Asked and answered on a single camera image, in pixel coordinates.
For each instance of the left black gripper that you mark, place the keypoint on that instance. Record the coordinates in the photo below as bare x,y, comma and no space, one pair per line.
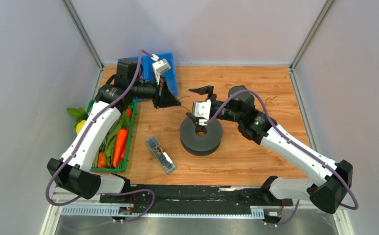
164,98

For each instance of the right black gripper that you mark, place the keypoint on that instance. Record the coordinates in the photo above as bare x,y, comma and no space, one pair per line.
208,89

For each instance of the dark grey cable spool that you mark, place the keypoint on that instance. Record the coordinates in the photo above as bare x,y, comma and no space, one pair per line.
202,143

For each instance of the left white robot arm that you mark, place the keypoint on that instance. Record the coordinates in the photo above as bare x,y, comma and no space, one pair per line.
72,171

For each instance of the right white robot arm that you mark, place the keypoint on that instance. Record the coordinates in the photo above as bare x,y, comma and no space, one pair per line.
328,183

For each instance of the blue divided plastic bin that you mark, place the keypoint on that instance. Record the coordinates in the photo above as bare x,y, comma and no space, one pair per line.
170,75

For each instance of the orange toy carrot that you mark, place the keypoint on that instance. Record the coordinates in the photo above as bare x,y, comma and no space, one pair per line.
120,142

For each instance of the grey circuit board strip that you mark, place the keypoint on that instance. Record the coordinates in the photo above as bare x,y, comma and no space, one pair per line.
159,153

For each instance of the green vegetable crate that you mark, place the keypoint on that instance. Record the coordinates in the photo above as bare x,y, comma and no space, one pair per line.
132,106

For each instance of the green toy leafy vegetable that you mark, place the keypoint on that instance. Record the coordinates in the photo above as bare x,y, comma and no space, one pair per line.
79,114

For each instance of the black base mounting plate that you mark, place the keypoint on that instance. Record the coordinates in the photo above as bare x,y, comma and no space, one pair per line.
191,199

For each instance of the small orange toy pumpkin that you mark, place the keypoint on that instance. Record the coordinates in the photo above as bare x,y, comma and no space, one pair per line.
101,162

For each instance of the toy napa cabbage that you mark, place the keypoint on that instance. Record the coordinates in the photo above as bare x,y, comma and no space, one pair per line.
79,126

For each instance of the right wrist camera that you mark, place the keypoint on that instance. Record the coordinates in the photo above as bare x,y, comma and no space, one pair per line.
201,111

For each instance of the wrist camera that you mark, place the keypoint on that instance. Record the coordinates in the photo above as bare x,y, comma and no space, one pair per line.
160,66
201,111

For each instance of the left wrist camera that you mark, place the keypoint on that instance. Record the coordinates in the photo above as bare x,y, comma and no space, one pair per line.
160,66

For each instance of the aluminium frame rail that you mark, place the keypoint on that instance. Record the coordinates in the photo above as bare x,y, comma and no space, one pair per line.
91,217

